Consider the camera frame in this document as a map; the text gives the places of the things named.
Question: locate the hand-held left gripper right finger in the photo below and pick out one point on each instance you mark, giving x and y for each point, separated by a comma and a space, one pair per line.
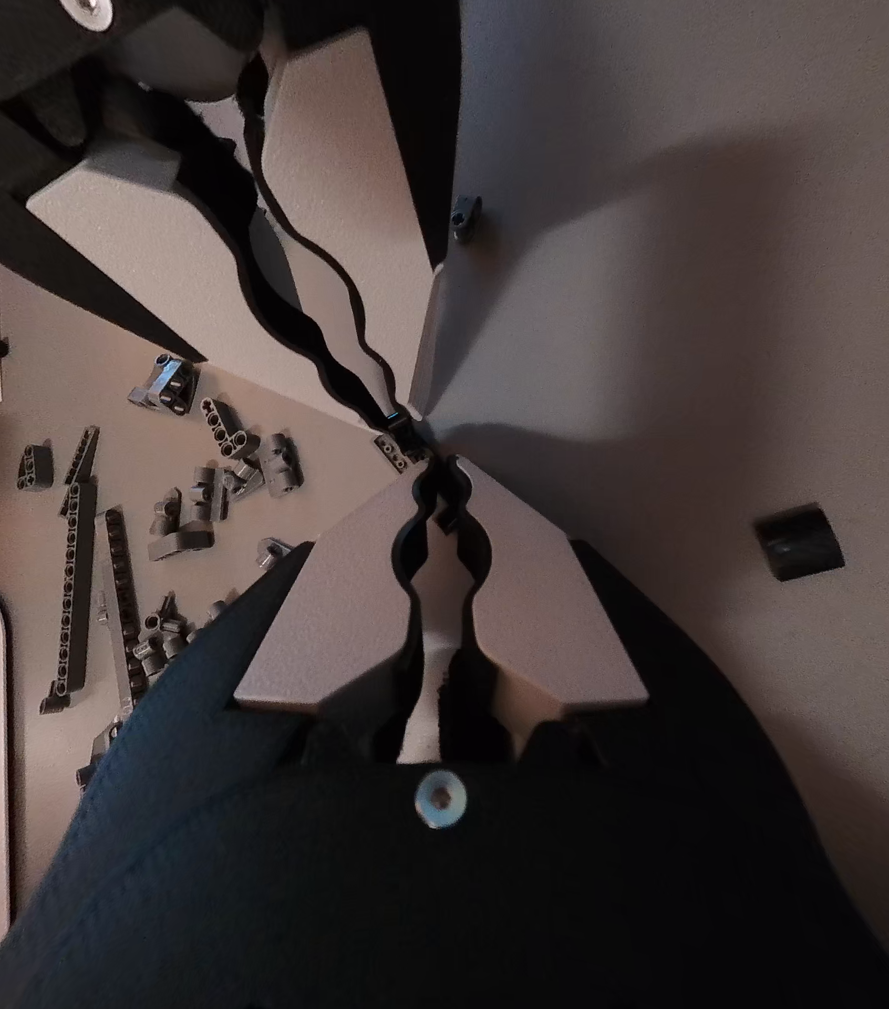
547, 623

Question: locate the small black lego piece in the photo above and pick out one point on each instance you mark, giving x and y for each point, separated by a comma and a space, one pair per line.
448, 516

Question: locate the long dark grey lego plate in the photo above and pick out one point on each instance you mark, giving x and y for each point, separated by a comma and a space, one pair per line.
120, 607

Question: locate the small dark grey lego connector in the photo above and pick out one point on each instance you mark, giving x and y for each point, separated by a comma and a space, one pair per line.
464, 217

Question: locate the pile of dark grey pieces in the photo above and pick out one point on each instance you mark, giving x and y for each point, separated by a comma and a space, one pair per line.
176, 544

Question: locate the long dark grey holed beam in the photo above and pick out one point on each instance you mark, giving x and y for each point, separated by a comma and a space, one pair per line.
74, 591

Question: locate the black plate assembly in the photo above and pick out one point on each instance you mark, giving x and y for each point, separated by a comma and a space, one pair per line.
411, 437

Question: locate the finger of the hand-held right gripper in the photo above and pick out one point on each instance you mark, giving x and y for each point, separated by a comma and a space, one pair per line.
342, 173
153, 252

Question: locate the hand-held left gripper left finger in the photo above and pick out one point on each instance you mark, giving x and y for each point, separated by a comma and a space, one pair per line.
334, 615

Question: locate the dark grey lego frame brick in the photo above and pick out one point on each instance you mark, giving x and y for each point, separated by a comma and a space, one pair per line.
35, 467

